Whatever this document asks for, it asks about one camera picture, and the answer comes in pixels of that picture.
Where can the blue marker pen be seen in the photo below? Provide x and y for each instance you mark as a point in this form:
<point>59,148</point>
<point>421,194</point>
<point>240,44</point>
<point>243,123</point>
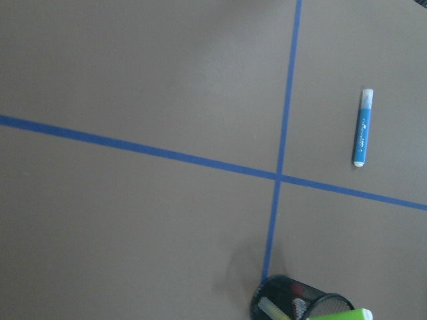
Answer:
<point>363,128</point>

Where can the red capped white marker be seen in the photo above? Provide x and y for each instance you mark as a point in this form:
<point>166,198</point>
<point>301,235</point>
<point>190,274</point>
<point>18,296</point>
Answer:
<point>300,305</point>

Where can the black mesh pen holder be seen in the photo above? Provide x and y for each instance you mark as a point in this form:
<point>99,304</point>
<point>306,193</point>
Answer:
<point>277,289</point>

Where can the yellow marker pen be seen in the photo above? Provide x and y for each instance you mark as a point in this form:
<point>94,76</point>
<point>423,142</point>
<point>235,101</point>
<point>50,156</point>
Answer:
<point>271,310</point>

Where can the green marker pen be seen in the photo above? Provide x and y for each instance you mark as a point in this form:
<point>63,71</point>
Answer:
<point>355,314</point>

